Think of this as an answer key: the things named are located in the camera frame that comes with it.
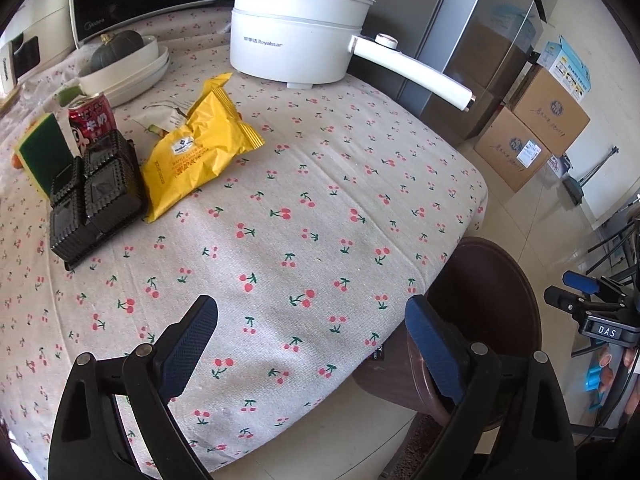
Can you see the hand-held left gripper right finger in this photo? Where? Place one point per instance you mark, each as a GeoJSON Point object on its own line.
{"type": "Point", "coordinates": [435, 350]}

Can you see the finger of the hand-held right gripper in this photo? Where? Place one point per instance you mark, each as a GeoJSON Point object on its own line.
{"type": "Point", "coordinates": [565, 300]}
{"type": "Point", "coordinates": [580, 281]}

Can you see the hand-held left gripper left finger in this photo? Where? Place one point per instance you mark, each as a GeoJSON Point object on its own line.
{"type": "Point", "coordinates": [192, 340]}

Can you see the black plastic tray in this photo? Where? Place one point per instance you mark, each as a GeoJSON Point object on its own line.
{"type": "Point", "coordinates": [95, 195]}

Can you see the yellow snack packet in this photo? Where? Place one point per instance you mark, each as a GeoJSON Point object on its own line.
{"type": "Point", "coordinates": [200, 145]}

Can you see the white paper wrapper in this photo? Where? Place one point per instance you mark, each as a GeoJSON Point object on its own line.
{"type": "Point", "coordinates": [162, 115]}

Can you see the red drink can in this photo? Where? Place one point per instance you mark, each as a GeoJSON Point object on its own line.
{"type": "Point", "coordinates": [92, 120]}

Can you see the person's right hand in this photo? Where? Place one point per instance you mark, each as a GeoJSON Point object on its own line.
{"type": "Point", "coordinates": [610, 365]}

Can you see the brown round stool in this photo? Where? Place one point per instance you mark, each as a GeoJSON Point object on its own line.
{"type": "Point", "coordinates": [480, 300]}

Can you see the small printed bag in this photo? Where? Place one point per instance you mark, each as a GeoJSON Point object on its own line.
{"type": "Point", "coordinates": [560, 165]}

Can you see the cardboard box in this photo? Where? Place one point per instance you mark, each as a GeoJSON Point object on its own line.
{"type": "Point", "coordinates": [552, 110]}
{"type": "Point", "coordinates": [510, 152]}

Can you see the cherry print tablecloth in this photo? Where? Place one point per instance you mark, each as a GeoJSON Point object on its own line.
{"type": "Point", "coordinates": [310, 200]}

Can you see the blue and white box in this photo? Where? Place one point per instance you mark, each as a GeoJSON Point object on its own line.
{"type": "Point", "coordinates": [567, 67]}

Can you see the yellow green sponge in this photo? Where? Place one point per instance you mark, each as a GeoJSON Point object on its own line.
{"type": "Point", "coordinates": [42, 155]}

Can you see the small orange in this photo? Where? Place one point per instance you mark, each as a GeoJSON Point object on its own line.
{"type": "Point", "coordinates": [15, 161]}

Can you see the white ceramic plate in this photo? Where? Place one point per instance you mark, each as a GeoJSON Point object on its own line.
{"type": "Point", "coordinates": [152, 80]}

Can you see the small green fruit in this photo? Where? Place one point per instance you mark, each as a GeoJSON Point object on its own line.
{"type": "Point", "coordinates": [67, 97]}

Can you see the white ceramic bowl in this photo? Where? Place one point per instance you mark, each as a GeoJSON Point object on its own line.
{"type": "Point", "coordinates": [125, 72]}

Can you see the grey refrigerator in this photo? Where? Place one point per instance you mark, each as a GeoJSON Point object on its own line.
{"type": "Point", "coordinates": [450, 35]}

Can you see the dark green squash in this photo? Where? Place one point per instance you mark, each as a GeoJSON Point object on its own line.
{"type": "Point", "coordinates": [117, 50]}

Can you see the white electric cooking pot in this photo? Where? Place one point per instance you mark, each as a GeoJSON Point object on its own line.
{"type": "Point", "coordinates": [290, 35]}

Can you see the cream air fryer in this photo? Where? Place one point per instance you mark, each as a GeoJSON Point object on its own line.
{"type": "Point", "coordinates": [17, 65]}

